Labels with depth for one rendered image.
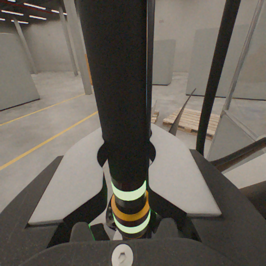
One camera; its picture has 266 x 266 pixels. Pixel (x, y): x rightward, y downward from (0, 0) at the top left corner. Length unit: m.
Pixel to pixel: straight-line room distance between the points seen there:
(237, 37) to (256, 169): 5.20
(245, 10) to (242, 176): 12.09
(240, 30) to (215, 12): 6.85
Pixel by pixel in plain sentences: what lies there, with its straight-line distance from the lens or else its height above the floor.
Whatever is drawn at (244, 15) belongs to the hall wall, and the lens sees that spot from 12.40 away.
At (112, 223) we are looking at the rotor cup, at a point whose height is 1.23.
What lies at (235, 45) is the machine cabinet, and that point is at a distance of 5.58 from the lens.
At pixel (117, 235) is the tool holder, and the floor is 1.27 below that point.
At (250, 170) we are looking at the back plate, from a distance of 0.53.
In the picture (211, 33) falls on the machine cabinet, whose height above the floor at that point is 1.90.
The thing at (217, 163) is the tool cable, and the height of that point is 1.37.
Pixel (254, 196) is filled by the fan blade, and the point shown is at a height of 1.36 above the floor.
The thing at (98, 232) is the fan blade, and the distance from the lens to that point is 0.48.
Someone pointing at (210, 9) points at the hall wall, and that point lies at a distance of 12.35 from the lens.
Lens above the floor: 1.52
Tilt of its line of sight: 31 degrees down
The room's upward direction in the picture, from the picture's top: 3 degrees counter-clockwise
